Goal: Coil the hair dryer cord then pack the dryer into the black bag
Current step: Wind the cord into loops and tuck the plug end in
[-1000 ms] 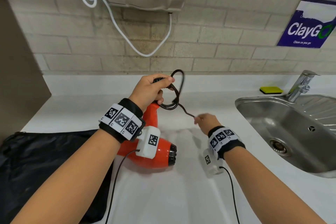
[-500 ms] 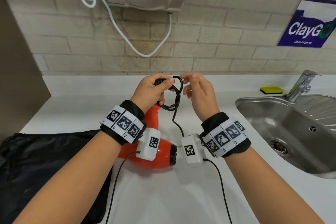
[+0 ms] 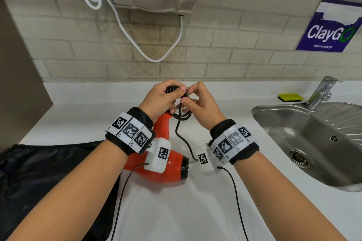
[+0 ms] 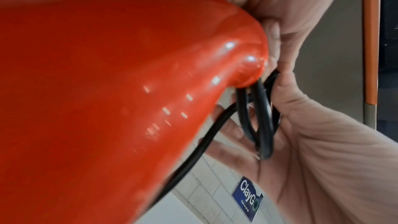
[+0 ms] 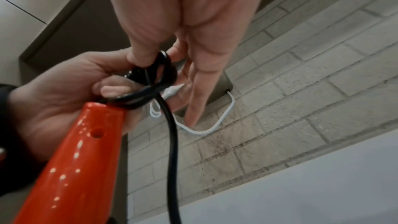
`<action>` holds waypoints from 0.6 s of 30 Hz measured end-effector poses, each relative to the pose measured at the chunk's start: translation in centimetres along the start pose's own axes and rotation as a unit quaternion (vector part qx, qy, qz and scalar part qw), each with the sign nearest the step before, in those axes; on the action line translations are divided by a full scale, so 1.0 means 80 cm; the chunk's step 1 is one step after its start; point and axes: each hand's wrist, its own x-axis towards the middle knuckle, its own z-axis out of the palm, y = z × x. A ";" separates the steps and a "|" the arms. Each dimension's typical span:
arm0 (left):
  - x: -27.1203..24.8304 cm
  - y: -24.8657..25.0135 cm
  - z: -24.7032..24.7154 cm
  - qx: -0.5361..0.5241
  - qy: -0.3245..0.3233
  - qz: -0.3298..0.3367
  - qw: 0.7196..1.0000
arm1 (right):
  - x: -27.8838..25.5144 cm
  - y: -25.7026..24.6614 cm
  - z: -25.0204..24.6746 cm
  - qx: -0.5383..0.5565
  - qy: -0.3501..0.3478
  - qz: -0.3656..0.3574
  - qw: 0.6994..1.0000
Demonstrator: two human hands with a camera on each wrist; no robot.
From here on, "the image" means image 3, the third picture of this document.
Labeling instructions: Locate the person's right hand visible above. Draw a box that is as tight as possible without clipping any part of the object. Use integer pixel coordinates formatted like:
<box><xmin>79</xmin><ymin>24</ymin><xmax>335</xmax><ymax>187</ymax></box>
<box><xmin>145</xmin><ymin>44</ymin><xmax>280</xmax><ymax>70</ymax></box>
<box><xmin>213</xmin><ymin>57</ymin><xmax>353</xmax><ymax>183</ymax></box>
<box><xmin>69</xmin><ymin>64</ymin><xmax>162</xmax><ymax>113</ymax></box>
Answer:
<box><xmin>179</xmin><ymin>81</ymin><xmax>227</xmax><ymax>132</ymax></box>

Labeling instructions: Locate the person's left hand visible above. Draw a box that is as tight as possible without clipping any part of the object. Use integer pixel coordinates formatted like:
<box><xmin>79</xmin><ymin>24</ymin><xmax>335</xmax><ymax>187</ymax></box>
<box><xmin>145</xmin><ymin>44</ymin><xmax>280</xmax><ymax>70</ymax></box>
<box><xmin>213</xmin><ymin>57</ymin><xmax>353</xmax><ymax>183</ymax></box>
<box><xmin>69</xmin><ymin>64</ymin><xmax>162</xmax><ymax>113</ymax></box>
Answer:
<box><xmin>138</xmin><ymin>79</ymin><xmax>189</xmax><ymax>123</ymax></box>

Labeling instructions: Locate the black hair dryer cord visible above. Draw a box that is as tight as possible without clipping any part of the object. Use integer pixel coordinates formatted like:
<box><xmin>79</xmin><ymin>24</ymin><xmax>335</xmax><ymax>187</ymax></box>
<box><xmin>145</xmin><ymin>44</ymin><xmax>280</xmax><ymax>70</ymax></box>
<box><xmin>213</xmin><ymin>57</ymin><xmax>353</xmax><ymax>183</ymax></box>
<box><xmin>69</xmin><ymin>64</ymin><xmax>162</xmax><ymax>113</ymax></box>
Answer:
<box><xmin>165</xmin><ymin>85</ymin><xmax>198</xmax><ymax>162</ymax></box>

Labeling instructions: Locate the orange hair dryer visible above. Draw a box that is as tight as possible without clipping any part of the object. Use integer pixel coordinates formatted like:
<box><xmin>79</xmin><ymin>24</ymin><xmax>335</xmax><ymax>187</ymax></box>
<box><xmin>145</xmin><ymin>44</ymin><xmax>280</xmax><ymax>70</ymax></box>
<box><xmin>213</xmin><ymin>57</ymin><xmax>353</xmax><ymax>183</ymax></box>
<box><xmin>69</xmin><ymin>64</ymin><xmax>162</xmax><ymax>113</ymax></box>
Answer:
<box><xmin>122</xmin><ymin>112</ymin><xmax>189</xmax><ymax>184</ymax></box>

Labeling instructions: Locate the black drawstring bag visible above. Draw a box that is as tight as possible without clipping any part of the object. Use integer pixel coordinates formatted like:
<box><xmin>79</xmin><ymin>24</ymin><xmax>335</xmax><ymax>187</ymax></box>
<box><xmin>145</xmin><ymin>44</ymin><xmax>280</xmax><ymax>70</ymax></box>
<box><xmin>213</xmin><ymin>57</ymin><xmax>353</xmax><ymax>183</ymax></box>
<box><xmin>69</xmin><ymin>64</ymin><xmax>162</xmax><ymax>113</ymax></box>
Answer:
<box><xmin>0</xmin><ymin>140</ymin><xmax>121</xmax><ymax>241</ymax></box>

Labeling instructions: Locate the person's left forearm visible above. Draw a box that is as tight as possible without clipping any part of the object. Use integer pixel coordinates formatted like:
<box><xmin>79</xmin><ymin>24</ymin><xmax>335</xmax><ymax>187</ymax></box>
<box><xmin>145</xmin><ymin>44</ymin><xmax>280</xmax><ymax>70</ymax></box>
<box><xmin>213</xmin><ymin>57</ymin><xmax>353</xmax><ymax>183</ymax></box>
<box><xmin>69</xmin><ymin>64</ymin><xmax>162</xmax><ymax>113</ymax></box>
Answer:
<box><xmin>5</xmin><ymin>139</ymin><xmax>129</xmax><ymax>241</ymax></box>

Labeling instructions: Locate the person's right forearm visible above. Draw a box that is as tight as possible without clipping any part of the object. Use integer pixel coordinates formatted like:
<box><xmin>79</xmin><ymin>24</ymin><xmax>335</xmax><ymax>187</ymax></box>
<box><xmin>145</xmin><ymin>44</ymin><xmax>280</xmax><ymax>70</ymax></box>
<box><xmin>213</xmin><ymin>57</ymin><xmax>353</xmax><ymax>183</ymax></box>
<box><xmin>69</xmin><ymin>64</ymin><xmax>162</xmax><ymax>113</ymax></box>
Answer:
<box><xmin>233</xmin><ymin>150</ymin><xmax>348</xmax><ymax>241</ymax></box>

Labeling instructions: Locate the left wristband with square markers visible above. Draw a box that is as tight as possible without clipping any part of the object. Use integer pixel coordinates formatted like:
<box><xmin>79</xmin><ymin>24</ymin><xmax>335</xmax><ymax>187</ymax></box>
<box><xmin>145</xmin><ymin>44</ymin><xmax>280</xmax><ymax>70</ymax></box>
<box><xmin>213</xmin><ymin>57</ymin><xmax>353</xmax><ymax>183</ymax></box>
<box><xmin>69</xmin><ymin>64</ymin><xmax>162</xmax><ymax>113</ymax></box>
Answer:
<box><xmin>104</xmin><ymin>107</ymin><xmax>156</xmax><ymax>156</ymax></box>

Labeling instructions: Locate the wristband with square markers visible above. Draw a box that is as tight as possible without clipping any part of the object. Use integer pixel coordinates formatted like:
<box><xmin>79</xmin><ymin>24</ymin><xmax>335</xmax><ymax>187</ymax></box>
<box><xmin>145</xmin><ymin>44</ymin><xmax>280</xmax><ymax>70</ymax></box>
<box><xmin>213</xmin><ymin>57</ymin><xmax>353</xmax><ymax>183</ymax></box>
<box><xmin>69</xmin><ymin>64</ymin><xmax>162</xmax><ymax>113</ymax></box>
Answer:
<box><xmin>209</xmin><ymin>119</ymin><xmax>260</xmax><ymax>166</ymax></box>
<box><xmin>104</xmin><ymin>107</ymin><xmax>156</xmax><ymax>156</ymax></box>

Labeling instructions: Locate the right wristband with square markers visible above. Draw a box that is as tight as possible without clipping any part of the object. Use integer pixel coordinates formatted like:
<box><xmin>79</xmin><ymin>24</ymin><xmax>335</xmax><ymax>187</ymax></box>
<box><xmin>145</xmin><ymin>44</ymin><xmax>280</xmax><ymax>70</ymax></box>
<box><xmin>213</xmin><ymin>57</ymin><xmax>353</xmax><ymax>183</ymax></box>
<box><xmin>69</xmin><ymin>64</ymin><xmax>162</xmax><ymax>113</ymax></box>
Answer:
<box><xmin>209</xmin><ymin>119</ymin><xmax>260</xmax><ymax>166</ymax></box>

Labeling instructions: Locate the yellow sponge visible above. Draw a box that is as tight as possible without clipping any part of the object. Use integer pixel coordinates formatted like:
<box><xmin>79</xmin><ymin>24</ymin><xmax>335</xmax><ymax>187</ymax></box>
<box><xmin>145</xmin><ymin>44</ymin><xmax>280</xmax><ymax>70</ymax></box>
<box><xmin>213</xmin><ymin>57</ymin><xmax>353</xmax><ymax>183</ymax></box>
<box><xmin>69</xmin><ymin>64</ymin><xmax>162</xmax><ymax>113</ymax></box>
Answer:
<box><xmin>278</xmin><ymin>93</ymin><xmax>304</xmax><ymax>102</ymax></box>

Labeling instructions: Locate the stainless steel sink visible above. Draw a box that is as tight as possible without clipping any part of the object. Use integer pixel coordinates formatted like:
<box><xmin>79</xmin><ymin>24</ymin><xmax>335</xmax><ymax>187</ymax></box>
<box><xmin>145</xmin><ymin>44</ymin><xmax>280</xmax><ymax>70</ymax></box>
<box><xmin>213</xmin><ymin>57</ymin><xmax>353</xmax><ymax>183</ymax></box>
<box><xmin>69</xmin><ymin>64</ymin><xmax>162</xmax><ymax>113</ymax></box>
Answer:
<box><xmin>251</xmin><ymin>102</ymin><xmax>362</xmax><ymax>193</ymax></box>

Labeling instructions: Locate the chrome faucet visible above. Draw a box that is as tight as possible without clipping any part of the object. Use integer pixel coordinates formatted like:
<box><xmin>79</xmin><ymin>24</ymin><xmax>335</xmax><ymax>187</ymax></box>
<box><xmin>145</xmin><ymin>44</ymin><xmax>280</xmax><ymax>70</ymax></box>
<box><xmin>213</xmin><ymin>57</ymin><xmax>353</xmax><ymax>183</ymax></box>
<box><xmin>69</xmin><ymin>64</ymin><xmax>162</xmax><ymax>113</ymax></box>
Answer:
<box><xmin>307</xmin><ymin>76</ymin><xmax>343</xmax><ymax>111</ymax></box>

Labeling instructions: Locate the brown side panel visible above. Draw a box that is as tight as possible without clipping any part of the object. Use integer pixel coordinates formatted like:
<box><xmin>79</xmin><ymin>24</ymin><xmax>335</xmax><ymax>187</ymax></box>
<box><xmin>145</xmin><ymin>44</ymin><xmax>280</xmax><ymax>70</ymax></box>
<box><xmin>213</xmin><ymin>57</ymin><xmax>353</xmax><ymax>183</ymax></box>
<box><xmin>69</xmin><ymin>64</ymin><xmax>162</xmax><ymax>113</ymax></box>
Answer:
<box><xmin>0</xmin><ymin>0</ymin><xmax>54</xmax><ymax>151</ymax></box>

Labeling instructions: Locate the white wall cable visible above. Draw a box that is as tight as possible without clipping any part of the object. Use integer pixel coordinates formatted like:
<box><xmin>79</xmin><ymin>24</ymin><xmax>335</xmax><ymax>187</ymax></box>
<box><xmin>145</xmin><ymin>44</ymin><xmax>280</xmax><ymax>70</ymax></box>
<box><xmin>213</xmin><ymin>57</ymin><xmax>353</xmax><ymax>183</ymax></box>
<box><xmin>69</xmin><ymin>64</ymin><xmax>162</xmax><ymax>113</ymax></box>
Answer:
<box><xmin>79</xmin><ymin>0</ymin><xmax>184</xmax><ymax>63</ymax></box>

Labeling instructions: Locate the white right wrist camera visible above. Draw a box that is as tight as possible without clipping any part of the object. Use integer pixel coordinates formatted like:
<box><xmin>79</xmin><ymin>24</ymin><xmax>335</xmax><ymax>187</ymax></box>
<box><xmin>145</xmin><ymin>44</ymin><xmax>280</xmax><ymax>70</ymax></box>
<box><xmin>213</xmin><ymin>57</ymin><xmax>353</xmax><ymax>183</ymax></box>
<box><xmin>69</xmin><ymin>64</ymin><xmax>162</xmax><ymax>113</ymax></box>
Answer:
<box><xmin>196</xmin><ymin>143</ymin><xmax>222</xmax><ymax>174</ymax></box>

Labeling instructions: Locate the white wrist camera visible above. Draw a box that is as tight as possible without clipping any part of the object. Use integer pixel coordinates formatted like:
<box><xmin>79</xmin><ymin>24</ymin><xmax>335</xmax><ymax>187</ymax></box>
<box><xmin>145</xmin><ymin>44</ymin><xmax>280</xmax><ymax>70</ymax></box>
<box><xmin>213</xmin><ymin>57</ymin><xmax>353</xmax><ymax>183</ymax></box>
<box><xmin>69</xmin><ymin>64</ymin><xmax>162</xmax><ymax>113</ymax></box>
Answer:
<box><xmin>196</xmin><ymin>143</ymin><xmax>222</xmax><ymax>174</ymax></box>
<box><xmin>144</xmin><ymin>137</ymin><xmax>172</xmax><ymax>173</ymax></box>

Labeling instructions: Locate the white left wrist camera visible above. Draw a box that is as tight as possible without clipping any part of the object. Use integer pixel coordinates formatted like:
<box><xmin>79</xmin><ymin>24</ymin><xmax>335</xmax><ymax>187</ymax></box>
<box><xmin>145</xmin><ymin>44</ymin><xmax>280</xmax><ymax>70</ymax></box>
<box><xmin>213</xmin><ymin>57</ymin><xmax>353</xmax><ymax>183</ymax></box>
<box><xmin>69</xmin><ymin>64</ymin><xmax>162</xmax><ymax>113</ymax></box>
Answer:
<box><xmin>144</xmin><ymin>137</ymin><xmax>172</xmax><ymax>173</ymax></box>

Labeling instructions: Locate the black right camera cable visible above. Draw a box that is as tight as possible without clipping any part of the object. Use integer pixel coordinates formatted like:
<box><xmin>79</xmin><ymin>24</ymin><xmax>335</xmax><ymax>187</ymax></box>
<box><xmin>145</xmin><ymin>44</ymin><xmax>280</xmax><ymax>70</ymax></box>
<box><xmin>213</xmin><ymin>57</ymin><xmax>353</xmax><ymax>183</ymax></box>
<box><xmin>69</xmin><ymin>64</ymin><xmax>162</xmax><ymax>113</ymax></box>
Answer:
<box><xmin>217</xmin><ymin>166</ymin><xmax>249</xmax><ymax>241</ymax></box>

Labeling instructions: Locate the black camera cable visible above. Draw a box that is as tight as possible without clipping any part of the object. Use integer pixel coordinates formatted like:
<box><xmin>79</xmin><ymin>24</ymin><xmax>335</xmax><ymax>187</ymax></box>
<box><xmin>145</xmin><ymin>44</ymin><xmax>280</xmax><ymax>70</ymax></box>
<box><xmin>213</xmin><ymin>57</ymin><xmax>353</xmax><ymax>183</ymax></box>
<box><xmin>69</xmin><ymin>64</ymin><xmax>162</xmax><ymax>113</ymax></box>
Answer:
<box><xmin>217</xmin><ymin>166</ymin><xmax>249</xmax><ymax>241</ymax></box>
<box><xmin>110</xmin><ymin>162</ymin><xmax>150</xmax><ymax>241</ymax></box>

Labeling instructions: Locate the black left camera cable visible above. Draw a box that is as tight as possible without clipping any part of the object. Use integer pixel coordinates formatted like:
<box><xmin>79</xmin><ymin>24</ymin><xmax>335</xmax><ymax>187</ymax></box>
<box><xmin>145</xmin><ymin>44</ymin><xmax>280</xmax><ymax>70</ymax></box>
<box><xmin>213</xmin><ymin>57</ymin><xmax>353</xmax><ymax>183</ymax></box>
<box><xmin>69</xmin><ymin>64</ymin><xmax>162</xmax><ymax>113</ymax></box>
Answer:
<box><xmin>110</xmin><ymin>162</ymin><xmax>150</xmax><ymax>241</ymax></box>

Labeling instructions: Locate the purple wall poster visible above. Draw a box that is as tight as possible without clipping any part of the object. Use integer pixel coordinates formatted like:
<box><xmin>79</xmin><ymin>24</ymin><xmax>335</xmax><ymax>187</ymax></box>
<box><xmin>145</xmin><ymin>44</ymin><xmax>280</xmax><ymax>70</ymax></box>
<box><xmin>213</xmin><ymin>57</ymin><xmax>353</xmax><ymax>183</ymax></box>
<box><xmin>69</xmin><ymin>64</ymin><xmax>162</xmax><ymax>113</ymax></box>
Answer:
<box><xmin>296</xmin><ymin>0</ymin><xmax>362</xmax><ymax>53</ymax></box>

